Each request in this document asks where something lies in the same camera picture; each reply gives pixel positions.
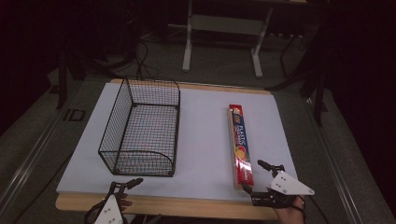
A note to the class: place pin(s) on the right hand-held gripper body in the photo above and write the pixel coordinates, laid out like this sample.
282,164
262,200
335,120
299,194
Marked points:
288,185

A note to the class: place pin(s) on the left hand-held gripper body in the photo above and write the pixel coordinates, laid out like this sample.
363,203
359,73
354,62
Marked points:
109,211

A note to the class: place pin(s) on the red and blue plastic wrap box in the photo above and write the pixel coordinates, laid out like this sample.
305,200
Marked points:
239,140

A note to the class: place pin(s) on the person's left hand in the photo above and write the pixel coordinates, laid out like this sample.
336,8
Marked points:
125,203

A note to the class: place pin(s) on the person's right hand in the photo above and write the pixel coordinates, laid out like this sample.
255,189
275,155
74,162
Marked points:
291,214

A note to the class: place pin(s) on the white table mat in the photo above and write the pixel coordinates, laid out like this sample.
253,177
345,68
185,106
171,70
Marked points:
202,133

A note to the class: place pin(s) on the black tripod stand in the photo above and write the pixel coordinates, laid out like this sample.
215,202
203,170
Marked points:
311,77
67,68

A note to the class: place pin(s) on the metal floor rail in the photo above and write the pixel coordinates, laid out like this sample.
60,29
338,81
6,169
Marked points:
334,161
28,158

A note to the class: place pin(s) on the white metal stand frame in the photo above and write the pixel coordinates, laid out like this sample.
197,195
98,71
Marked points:
229,25

